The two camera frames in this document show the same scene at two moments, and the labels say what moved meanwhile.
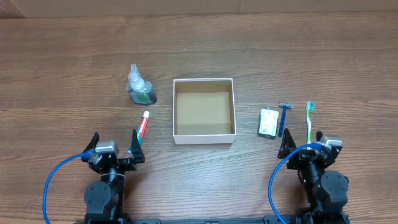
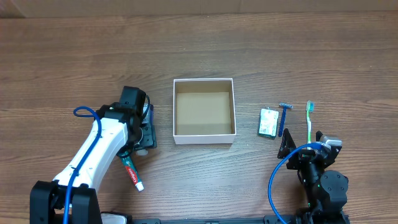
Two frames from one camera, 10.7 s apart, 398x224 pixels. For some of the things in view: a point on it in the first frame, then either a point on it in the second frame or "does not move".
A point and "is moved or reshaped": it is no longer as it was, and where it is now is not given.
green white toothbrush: x=310 y=109 does not move
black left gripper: x=116 y=162 → x=149 y=137
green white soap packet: x=268 y=122 does not move
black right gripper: x=306 y=157 does not move
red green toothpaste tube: x=142 y=127 is moved or reshaped
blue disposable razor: x=285 y=106 does not move
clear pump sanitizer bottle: x=139 y=89 → x=148 y=137
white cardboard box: x=204 y=111 does not move
